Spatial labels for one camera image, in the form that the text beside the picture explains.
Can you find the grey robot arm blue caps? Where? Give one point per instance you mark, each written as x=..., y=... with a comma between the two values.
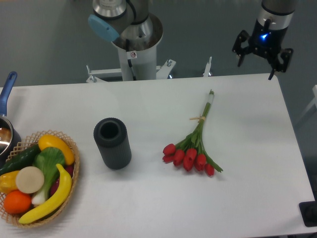
x=122, y=13

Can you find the yellow squash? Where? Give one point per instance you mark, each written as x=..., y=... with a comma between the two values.
x=49, y=140

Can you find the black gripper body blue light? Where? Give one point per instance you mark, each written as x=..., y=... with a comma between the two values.
x=267, y=37

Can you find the orange fruit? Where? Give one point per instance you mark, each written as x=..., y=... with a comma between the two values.
x=17, y=202

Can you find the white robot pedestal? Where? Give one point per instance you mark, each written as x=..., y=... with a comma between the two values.
x=137, y=50

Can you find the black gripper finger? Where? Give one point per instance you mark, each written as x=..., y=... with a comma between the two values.
x=237, y=48
x=279, y=62

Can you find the blue handled saucepan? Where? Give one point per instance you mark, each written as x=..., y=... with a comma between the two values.
x=9, y=137

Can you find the yellow banana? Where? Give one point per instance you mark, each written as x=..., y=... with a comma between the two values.
x=61, y=194

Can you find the green cucumber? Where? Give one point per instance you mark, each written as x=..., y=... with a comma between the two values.
x=21, y=160

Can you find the dark grey ribbed vase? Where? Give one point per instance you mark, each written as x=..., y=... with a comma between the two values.
x=111, y=138

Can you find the beige round disc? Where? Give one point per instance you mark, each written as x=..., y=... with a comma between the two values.
x=29, y=180

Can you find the red tulip bouquet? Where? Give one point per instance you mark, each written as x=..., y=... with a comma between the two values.
x=190, y=152

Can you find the woven wicker basket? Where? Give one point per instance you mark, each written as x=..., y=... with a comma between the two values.
x=21, y=146

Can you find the black device at table edge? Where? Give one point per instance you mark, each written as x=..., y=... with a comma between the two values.
x=309, y=213

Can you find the green bok choy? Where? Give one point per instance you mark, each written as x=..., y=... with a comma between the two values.
x=46, y=161

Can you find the yellow bell pepper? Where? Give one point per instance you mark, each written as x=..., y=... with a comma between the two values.
x=7, y=182

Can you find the white furniture part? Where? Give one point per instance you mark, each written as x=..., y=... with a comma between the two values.
x=308, y=111

